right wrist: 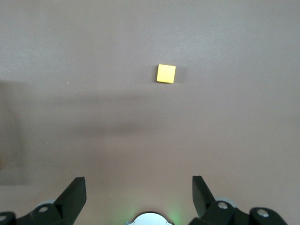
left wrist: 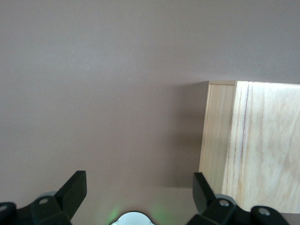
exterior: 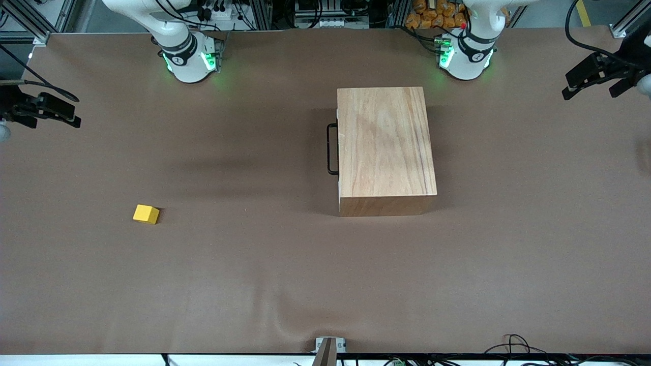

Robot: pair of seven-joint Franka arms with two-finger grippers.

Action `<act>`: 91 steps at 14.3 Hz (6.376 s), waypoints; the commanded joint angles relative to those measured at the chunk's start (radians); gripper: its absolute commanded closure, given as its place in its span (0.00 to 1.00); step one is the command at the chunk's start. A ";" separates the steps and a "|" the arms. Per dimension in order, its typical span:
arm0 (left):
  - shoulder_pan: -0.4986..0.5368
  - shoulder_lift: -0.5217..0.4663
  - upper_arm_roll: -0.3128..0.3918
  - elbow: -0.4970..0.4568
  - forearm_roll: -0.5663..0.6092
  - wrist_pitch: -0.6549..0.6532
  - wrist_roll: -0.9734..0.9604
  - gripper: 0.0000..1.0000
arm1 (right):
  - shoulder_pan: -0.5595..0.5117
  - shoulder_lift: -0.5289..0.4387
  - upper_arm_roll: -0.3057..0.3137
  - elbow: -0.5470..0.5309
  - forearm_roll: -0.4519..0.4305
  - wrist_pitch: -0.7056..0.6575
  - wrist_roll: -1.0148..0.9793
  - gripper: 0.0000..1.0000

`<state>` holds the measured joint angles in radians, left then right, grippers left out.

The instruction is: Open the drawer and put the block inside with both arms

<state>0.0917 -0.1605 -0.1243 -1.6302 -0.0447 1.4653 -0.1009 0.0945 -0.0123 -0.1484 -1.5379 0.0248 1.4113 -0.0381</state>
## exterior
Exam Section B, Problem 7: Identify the light wooden cabinet box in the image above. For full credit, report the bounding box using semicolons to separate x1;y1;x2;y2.
337;86;438;218

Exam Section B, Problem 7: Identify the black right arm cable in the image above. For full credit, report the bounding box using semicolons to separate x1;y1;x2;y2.
0;43;80;102

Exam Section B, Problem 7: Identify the orange packet pile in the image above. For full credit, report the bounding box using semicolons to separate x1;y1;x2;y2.
405;0;469;29

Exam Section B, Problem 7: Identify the metal table edge bracket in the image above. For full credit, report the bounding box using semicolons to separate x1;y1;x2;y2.
314;336;347;366

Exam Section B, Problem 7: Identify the black cable tangle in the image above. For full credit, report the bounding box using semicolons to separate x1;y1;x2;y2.
483;333;549;357

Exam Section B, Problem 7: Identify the aluminium frame post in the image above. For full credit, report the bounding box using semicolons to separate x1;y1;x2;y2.
609;0;651;39
0;0;52;47

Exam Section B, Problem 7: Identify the power strip with black plugs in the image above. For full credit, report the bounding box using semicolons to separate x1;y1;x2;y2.
195;0;241;22

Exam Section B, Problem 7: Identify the grey arm base connector box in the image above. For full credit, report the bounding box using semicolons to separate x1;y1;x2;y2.
434;36;453;68
213;35;228;73

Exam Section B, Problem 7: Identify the white power strip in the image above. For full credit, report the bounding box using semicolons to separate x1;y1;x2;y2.
299;17;352;29

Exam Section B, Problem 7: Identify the brown table cover sheet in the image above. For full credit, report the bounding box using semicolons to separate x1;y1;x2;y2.
0;25;651;355

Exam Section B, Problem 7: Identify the wooden drawer with black handle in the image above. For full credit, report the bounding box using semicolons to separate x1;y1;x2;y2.
327;104;340;201

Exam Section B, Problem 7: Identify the aluminium extrusion column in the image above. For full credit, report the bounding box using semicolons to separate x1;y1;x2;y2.
251;0;274;31
387;0;410;28

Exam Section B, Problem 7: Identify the yellow wooden block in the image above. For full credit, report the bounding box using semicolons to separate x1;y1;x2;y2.
133;204;160;225

